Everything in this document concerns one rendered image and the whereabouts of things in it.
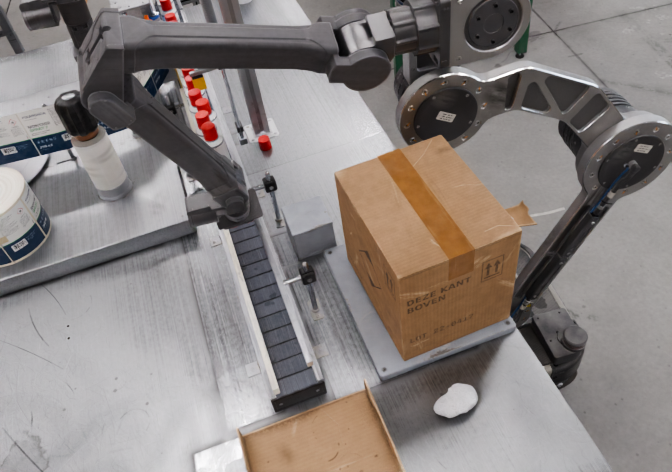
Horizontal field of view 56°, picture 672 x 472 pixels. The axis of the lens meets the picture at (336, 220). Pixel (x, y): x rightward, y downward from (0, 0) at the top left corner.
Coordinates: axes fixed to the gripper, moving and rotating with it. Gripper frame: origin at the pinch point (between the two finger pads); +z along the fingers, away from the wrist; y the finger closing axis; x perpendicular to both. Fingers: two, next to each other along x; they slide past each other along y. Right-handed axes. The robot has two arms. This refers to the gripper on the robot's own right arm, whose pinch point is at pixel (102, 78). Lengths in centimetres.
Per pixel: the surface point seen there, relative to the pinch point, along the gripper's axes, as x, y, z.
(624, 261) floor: 156, 22, 114
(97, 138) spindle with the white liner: -5.9, 3.3, 13.3
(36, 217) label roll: -25.5, 10.2, 26.0
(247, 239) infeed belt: 21, 33, 31
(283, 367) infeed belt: 20, 70, 31
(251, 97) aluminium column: 34.0, -9.3, 21.7
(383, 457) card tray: 32, 92, 35
